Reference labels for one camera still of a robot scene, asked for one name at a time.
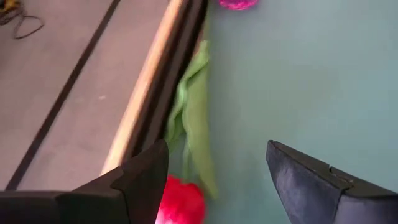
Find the red artificial tulip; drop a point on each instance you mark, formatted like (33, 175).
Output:
(183, 202)

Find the black table frame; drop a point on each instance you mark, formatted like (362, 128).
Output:
(178, 62)

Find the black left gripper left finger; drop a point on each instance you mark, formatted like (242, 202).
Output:
(109, 202)

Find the small purple glass vase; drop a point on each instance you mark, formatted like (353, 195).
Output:
(237, 3)

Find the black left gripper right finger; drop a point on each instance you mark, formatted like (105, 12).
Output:
(326, 202)

